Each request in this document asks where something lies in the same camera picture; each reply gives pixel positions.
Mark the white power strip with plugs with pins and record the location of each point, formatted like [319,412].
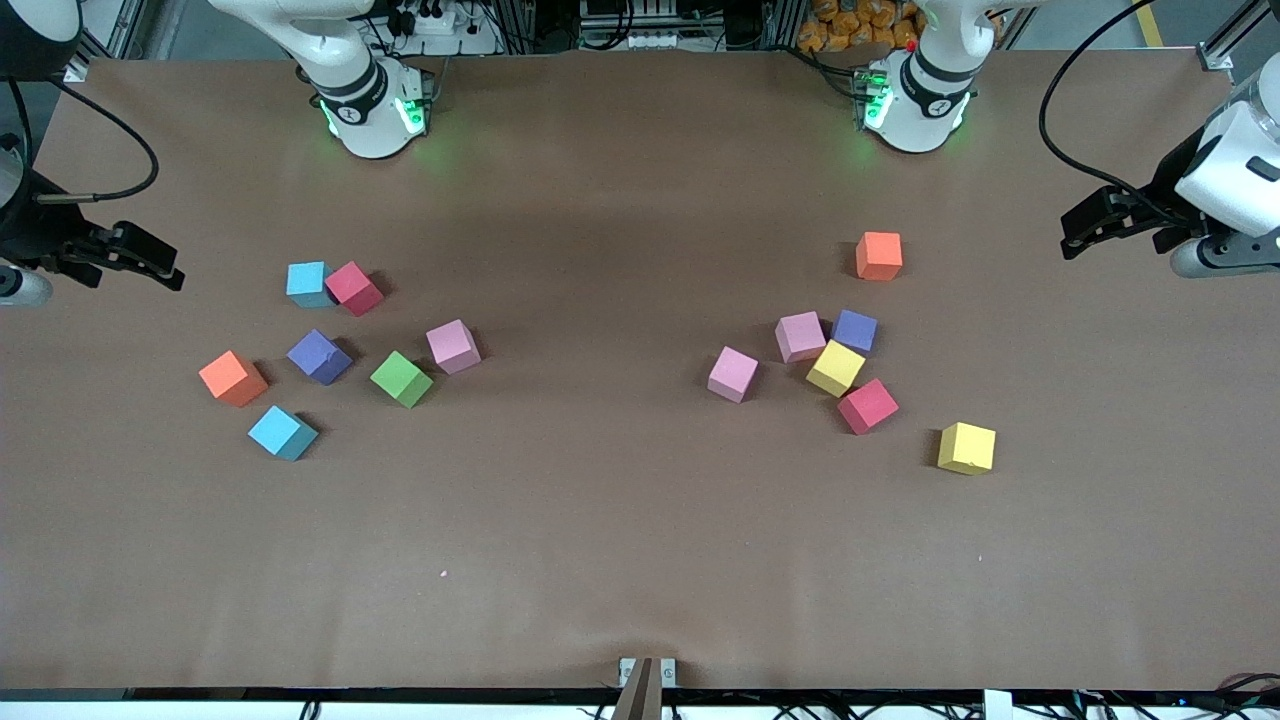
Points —
[470,40]

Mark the yellow foam cube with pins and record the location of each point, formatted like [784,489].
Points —
[966,447]
[835,367]

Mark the green foam cube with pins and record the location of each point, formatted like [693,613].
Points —
[401,378]

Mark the aluminium frame profile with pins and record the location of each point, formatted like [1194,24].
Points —
[75,68]
[1215,58]

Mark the purple foam cube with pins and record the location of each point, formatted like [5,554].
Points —
[857,330]
[320,356]

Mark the bag of orange items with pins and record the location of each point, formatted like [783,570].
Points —
[860,22]

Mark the grey camera pole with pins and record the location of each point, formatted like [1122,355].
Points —
[640,700]

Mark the metal bracket plate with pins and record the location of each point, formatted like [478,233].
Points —
[668,672]

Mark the cyan foam cube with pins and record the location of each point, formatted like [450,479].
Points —
[282,432]
[308,283]

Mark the red foam cube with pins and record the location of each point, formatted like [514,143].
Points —
[867,405]
[353,288]

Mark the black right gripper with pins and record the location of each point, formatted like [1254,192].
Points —
[28,222]

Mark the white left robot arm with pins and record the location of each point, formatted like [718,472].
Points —
[925,110]

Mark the aluminium frame post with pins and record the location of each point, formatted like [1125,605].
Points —
[520,20]
[785,22]

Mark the small white power strip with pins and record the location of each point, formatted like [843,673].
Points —
[655,41]

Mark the orange foam cube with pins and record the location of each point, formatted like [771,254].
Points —
[232,378]
[878,255]

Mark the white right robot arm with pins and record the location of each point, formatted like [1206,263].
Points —
[360,110]

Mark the white table frame rail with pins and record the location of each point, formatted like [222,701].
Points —
[200,711]

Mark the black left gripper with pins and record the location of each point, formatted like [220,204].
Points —
[1167,186]

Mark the pink foam cube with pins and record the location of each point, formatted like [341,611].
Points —
[733,374]
[453,346]
[800,336]

